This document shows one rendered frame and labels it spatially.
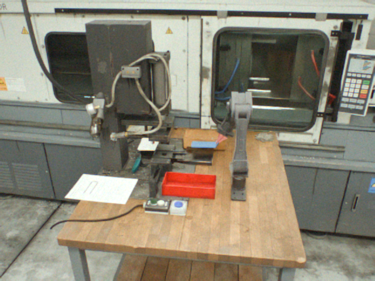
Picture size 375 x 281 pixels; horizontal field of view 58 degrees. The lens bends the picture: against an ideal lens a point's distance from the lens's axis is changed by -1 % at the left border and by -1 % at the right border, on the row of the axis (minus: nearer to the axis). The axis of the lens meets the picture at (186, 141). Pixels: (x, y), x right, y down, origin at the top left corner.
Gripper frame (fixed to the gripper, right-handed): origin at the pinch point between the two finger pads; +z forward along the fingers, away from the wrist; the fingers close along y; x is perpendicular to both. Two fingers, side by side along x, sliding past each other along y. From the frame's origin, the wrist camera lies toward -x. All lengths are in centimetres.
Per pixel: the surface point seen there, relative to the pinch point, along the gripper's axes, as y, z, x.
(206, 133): 4.4, 5.5, -17.6
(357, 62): -46, -74, -19
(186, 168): 10.1, 15.2, 16.5
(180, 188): 13.1, 12.0, 41.9
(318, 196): -93, 13, -34
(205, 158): 2.6, 8.5, 8.0
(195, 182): 5.3, 11.9, 30.7
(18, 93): 133, 69, -60
